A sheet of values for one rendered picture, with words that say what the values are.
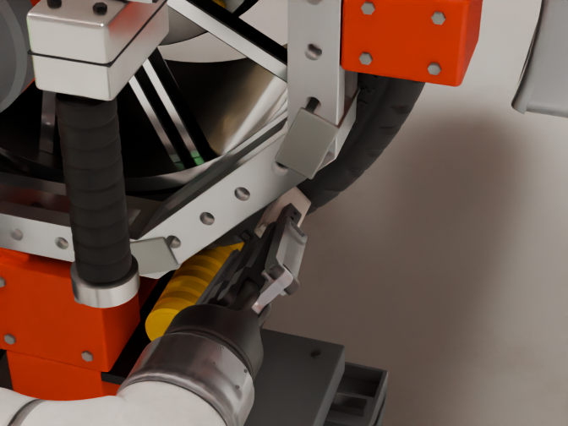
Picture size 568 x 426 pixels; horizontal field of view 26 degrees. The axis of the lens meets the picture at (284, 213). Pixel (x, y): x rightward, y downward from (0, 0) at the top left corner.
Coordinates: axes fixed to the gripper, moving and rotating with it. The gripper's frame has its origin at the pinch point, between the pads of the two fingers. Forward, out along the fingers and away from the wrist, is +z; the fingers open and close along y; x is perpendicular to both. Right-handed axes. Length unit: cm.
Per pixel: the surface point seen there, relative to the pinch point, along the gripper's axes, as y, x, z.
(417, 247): -46, -44, 81
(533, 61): 24.4, -2.2, 4.8
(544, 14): 27.5, 0.4, 4.8
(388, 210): -51, -39, 90
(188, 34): -4.5, 15.4, 15.2
